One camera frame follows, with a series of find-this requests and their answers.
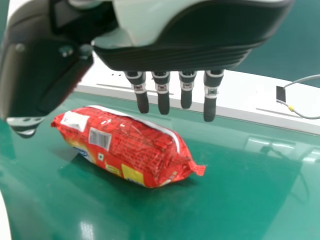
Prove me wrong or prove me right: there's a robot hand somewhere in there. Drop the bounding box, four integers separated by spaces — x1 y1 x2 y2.
0 0 296 138

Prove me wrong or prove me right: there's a red biscuit packet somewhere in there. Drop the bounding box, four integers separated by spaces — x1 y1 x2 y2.
50 104 207 189

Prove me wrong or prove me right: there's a grey cable with yellow tag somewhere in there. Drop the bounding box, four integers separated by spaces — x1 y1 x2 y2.
276 74 320 120

